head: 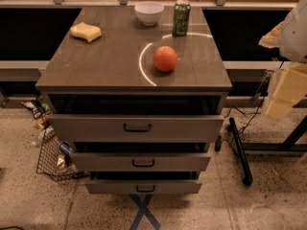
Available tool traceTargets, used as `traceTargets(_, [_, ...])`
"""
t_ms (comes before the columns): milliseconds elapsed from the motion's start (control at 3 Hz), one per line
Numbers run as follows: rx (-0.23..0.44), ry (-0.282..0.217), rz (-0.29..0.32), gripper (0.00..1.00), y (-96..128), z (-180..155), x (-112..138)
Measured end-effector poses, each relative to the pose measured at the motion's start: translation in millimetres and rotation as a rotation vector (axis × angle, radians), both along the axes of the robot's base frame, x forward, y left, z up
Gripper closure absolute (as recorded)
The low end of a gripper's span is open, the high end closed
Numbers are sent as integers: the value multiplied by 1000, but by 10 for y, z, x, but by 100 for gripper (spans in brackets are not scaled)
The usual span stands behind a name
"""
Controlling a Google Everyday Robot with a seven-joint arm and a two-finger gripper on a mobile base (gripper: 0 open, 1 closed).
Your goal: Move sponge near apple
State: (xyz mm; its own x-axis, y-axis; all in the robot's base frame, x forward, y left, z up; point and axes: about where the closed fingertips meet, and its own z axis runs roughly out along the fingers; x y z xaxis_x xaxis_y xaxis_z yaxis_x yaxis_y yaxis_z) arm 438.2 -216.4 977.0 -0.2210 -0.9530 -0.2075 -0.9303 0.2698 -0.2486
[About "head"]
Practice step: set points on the white bowl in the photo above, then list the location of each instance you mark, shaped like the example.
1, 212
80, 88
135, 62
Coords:
149, 12

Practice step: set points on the black wire basket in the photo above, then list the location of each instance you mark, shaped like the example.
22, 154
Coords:
55, 161

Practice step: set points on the blue tape cross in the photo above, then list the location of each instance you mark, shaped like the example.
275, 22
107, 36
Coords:
143, 212

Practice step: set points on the snack bags pile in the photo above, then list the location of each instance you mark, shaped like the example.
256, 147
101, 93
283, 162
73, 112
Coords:
41, 122

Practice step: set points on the green soda can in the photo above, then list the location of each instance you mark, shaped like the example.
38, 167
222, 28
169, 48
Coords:
181, 18

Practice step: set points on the black metal table leg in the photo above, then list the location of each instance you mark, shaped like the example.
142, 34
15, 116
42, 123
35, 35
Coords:
247, 173

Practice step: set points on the top grey drawer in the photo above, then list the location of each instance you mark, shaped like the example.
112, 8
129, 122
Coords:
137, 128

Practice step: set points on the middle grey drawer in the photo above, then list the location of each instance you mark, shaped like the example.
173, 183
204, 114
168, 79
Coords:
140, 162

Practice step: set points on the bottom grey drawer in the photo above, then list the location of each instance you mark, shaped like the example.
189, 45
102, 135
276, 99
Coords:
134, 187

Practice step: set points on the red apple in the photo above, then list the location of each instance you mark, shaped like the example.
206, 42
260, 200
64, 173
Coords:
165, 59

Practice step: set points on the yellow sponge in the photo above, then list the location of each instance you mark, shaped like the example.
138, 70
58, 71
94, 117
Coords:
85, 31

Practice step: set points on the grey drawer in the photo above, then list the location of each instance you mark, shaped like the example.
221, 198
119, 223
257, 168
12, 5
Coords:
137, 128
140, 162
134, 187

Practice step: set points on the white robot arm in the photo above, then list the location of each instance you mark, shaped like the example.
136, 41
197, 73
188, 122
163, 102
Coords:
290, 36

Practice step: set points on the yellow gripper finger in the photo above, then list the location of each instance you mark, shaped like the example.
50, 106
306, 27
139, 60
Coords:
286, 91

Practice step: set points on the grey drawer cabinet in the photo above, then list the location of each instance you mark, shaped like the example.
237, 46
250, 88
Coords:
115, 75

